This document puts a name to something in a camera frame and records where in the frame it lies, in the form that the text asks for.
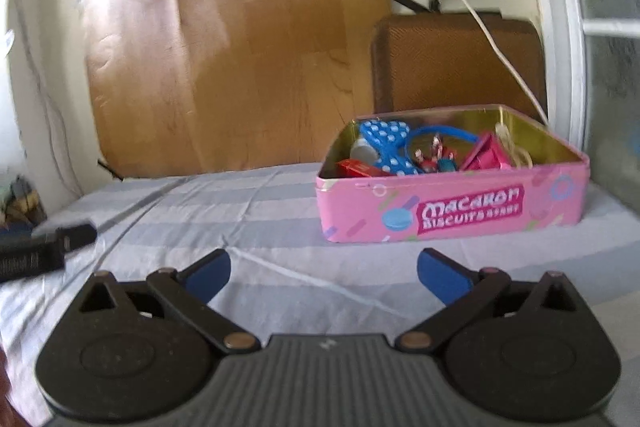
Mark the red flat box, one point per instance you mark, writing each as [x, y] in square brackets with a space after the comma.
[355, 168]

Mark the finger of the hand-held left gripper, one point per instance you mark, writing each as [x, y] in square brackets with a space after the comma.
[77, 234]

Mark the black tape strip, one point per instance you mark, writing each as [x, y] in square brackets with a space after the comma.
[110, 170]

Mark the pink tin box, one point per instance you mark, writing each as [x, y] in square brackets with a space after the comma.
[450, 212]

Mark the blue polka-dot bow headband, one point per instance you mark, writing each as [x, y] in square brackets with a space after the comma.
[385, 142]

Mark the wood-grain board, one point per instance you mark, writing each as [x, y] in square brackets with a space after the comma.
[225, 57]

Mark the shiny pink wallet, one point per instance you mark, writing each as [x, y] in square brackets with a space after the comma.
[487, 154]

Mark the brown fabric case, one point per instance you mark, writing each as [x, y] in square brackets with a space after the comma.
[450, 62]

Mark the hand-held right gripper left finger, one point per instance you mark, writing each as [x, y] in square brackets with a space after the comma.
[207, 274]

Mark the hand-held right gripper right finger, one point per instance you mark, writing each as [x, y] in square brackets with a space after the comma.
[442, 274]

